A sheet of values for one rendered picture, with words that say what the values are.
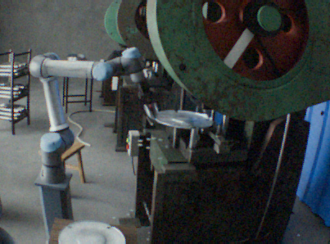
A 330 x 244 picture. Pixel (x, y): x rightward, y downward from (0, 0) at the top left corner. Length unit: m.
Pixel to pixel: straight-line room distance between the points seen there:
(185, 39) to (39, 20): 7.29
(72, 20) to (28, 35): 1.27
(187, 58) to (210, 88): 0.13
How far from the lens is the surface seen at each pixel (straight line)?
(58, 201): 1.67
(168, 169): 1.42
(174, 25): 1.07
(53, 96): 1.66
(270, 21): 1.15
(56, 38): 8.17
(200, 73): 1.11
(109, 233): 1.39
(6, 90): 3.71
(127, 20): 2.85
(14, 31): 8.40
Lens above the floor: 1.23
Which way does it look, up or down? 17 degrees down
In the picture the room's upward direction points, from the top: 5 degrees clockwise
